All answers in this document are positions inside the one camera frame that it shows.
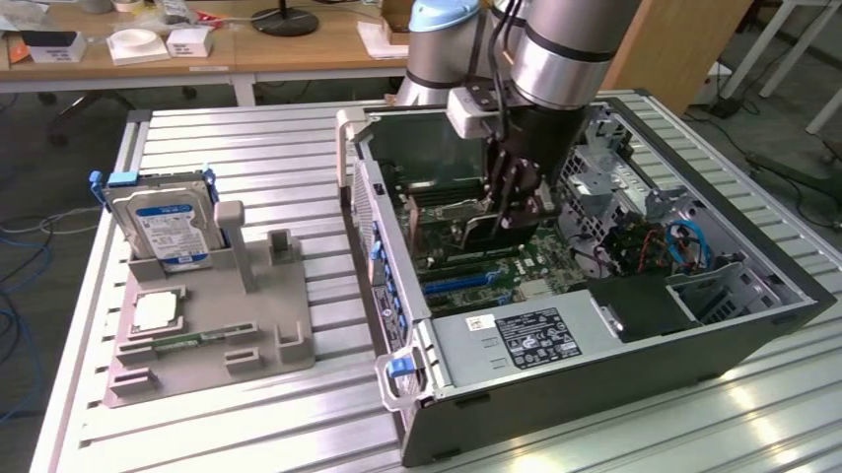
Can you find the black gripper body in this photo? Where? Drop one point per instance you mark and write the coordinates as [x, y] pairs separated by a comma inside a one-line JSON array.
[[546, 133]]

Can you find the Nvidia graphics card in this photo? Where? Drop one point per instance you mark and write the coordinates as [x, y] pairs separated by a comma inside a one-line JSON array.
[[487, 236]]

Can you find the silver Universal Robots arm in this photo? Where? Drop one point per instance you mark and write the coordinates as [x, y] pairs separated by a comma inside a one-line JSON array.
[[566, 64]]

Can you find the silver disk bay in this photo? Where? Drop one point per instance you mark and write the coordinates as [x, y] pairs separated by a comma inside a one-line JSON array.
[[723, 295], [602, 197]]

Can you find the green motherboard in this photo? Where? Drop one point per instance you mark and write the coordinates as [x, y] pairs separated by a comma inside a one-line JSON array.
[[539, 266]]

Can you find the black installed RAM stick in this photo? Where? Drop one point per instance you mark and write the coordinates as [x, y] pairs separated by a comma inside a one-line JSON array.
[[461, 260]]

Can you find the blue expansion slot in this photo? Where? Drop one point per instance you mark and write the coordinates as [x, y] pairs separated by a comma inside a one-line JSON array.
[[461, 285]]

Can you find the blue slot retention clip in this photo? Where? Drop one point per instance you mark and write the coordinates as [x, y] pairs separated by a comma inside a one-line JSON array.
[[377, 250]]

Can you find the wooden cabinet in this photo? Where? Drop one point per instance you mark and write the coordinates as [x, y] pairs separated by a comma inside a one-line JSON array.
[[678, 49]]

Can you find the white paper stack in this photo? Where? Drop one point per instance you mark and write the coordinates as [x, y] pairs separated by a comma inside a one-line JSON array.
[[382, 42]]

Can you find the grey power supply unit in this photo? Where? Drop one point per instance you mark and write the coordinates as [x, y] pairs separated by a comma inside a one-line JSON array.
[[474, 355]]

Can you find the brown cardboard box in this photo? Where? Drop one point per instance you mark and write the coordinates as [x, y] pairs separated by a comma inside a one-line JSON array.
[[395, 12]]

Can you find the black floor stand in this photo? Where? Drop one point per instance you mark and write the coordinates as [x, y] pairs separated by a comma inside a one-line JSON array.
[[796, 167]]

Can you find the blue case latch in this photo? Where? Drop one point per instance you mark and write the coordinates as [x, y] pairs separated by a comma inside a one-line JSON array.
[[399, 368]]

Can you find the open black PC case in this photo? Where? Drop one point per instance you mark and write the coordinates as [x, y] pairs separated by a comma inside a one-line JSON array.
[[591, 394]]

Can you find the black lamp base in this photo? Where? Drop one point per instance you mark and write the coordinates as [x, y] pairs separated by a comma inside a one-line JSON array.
[[284, 22]]

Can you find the grey parts rack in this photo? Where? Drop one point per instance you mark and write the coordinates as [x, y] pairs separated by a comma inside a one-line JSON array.
[[216, 305]]

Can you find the hard disk with blue carrier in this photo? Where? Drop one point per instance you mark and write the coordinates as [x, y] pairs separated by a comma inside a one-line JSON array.
[[164, 226]]

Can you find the small white box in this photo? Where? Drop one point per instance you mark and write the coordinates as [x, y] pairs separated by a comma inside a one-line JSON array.
[[190, 42]]

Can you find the green RAM stick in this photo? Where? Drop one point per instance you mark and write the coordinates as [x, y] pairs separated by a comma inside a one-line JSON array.
[[191, 340]]

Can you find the silver CPU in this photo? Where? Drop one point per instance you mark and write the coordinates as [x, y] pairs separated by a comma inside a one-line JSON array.
[[155, 310]]

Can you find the white round holder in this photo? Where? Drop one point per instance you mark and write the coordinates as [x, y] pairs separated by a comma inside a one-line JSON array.
[[138, 47]]

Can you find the white box with dark lid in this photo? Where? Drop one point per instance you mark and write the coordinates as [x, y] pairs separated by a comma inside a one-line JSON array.
[[52, 47]]

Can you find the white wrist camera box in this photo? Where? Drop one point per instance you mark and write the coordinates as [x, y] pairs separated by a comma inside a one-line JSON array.
[[467, 115]]

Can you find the wooden desk with white frame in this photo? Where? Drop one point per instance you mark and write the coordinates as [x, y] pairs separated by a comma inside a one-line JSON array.
[[296, 54]]

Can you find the white table frame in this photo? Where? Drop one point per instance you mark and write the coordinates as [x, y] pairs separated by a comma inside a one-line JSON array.
[[793, 49]]

